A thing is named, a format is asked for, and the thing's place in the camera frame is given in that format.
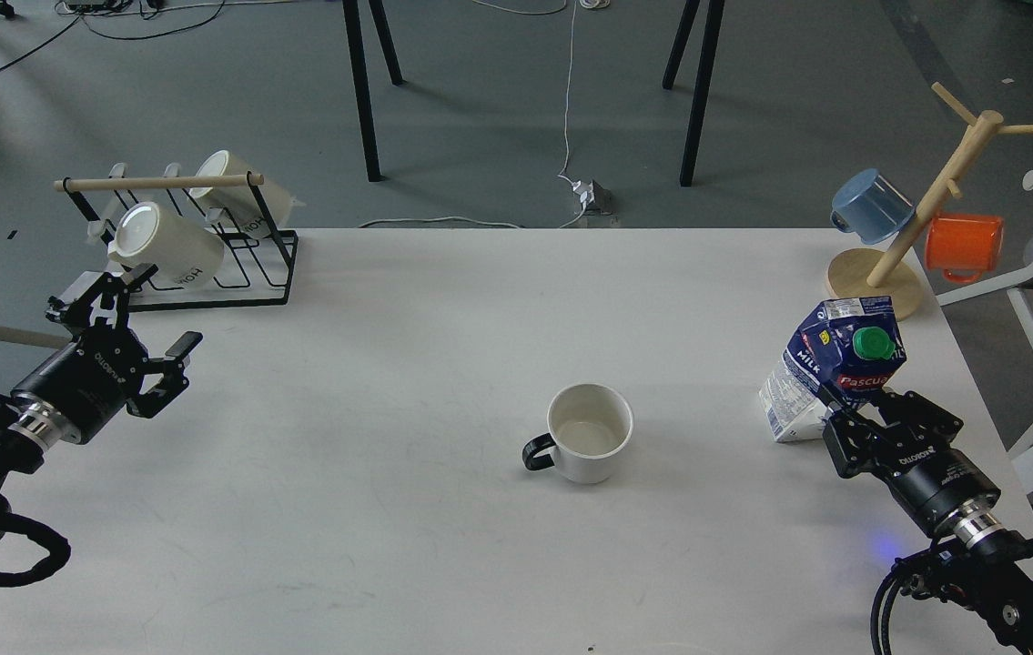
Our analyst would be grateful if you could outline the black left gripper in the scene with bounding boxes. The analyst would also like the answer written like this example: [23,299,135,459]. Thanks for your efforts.
[12,264,204,447]

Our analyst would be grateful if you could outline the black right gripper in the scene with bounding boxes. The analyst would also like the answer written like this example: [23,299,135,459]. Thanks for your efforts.
[823,389,1000,538]

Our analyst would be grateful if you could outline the blue white milk carton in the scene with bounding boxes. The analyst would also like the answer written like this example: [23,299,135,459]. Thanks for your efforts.
[758,297,907,443]

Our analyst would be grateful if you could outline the white mug black handle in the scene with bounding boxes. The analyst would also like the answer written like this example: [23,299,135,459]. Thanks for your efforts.
[521,383,635,485]

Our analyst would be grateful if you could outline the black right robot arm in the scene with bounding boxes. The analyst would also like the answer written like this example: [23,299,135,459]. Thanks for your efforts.
[818,383,1033,654]

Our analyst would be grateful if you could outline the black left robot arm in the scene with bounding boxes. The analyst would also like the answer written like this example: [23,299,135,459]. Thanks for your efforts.
[0,264,201,588]

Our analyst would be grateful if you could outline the cream mug front on rack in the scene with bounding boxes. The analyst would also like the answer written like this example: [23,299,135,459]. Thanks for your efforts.
[106,202,225,287]

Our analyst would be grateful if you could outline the cream mug on rack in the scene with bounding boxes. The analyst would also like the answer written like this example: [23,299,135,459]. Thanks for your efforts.
[188,149,294,239]
[106,202,225,287]

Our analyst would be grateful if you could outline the wooden mug tree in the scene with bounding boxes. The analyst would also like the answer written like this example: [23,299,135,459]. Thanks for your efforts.
[825,82,1033,318]

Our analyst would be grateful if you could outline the cream mug rear on rack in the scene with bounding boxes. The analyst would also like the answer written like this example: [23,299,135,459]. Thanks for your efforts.
[188,149,294,239]

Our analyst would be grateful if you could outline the orange mug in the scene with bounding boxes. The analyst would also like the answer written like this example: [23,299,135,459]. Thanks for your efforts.
[924,212,1006,285]

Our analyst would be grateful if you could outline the blue mug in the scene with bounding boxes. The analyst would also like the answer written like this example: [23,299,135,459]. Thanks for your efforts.
[831,167,916,245]

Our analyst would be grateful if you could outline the white power adapter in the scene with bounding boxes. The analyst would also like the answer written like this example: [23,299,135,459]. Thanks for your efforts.
[572,181,616,216]

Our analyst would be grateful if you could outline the black table legs left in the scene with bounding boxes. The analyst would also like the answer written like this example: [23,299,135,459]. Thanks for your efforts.
[340,1,405,183]

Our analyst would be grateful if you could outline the black table legs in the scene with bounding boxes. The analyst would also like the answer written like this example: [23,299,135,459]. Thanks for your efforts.
[662,1,725,187]
[340,1,405,183]

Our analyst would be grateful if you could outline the black table legs right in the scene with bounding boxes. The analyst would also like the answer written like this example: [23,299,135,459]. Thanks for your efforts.
[662,1,725,187]

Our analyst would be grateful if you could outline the black wire mug rack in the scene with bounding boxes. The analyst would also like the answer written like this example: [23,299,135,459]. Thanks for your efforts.
[53,165,301,311]

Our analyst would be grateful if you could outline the black floor cable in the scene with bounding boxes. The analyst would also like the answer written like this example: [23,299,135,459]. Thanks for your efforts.
[0,0,230,119]

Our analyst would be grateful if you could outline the white floor cable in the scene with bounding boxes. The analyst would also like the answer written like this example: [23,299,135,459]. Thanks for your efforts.
[358,0,613,229]

